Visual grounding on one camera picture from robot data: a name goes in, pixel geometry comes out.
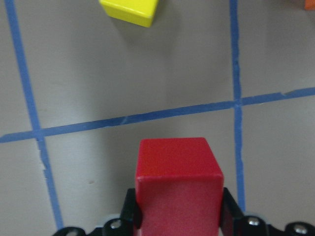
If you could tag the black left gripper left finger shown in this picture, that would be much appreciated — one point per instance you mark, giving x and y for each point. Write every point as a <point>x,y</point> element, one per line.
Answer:
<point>131,215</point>

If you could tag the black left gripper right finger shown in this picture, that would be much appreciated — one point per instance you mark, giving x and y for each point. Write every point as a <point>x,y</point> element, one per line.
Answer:
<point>230,216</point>

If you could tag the red wooden block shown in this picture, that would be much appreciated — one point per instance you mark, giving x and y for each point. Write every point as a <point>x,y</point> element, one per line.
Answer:
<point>179,186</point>

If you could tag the orange wooden block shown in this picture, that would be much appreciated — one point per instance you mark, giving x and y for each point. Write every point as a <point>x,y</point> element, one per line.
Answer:
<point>309,5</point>

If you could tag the yellow wooden block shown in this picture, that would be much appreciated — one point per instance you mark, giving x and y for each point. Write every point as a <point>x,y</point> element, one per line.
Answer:
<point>139,12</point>

